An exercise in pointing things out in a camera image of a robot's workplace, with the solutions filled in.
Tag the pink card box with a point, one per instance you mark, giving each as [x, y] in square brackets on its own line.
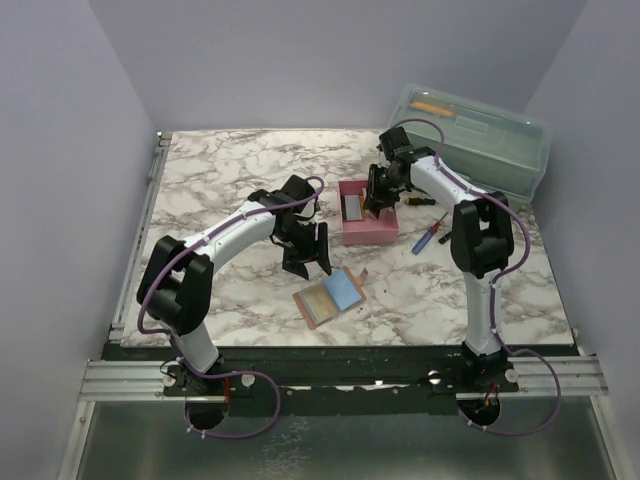
[368, 231]

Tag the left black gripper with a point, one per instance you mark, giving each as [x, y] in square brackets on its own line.
[297, 259]

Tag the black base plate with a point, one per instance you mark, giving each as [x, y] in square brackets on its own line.
[336, 381]

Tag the green plastic toolbox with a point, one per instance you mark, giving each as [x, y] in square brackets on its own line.
[493, 148]

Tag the silver credit cards stack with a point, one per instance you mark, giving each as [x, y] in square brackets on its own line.
[352, 208]

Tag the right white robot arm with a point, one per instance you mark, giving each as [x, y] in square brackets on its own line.
[481, 241]

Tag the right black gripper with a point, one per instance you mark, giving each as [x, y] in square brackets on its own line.
[377, 198]

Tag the red blue screwdriver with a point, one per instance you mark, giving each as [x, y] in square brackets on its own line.
[426, 238]

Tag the gold credit card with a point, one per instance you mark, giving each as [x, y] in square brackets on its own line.
[372, 212]

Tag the tan leather card holder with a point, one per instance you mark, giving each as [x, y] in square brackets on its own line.
[331, 297]

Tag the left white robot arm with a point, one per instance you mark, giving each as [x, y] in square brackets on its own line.
[175, 291]

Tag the yellow black screwdriver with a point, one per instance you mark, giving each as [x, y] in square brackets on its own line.
[418, 201]

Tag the orange tool inside toolbox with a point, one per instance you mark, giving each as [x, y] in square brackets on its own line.
[432, 109]

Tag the aluminium mounting rail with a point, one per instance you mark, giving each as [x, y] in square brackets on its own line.
[130, 381]

